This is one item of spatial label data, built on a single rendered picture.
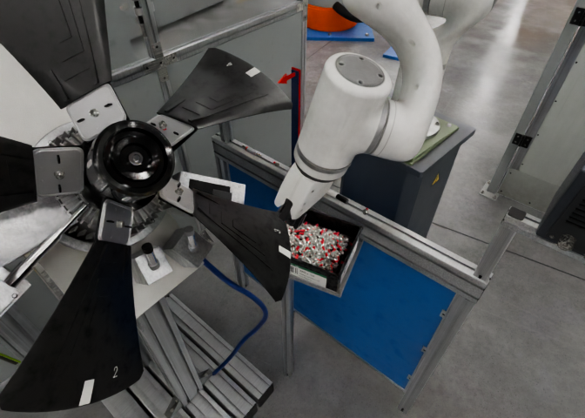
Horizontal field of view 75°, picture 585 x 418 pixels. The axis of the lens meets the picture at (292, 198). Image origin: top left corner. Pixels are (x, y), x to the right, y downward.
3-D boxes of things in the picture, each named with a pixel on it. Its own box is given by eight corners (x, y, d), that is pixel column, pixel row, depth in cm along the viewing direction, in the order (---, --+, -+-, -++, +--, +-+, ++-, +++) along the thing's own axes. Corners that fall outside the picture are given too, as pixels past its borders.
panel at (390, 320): (243, 273, 174) (225, 158, 129) (245, 271, 175) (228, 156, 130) (404, 393, 137) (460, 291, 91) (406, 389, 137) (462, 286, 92)
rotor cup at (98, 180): (51, 189, 61) (60, 174, 50) (97, 117, 66) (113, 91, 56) (137, 228, 68) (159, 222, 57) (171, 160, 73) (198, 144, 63)
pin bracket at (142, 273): (123, 259, 80) (134, 259, 73) (147, 246, 83) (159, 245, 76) (136, 283, 81) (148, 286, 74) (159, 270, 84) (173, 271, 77)
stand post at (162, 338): (180, 407, 144) (95, 259, 82) (198, 387, 150) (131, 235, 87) (188, 414, 142) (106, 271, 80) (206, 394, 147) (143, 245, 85)
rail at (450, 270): (214, 156, 130) (211, 136, 125) (223, 150, 132) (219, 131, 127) (475, 304, 89) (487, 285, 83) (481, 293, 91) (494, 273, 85)
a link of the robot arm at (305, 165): (323, 117, 58) (317, 131, 60) (285, 142, 53) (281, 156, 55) (366, 150, 56) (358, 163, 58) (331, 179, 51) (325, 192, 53)
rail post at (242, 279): (237, 285, 184) (214, 155, 130) (243, 279, 186) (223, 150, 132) (243, 289, 182) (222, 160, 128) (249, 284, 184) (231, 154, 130)
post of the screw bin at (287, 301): (284, 374, 153) (279, 248, 98) (286, 367, 155) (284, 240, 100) (290, 377, 152) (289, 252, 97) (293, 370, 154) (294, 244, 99)
